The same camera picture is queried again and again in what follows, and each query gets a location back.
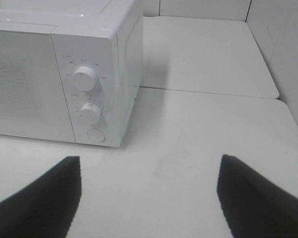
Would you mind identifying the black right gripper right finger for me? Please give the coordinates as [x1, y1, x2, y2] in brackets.
[217, 155, 298, 238]

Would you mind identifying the white microwave oven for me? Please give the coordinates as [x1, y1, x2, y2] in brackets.
[0, 0, 144, 147]

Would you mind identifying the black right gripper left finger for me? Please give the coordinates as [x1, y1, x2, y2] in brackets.
[0, 156, 81, 238]

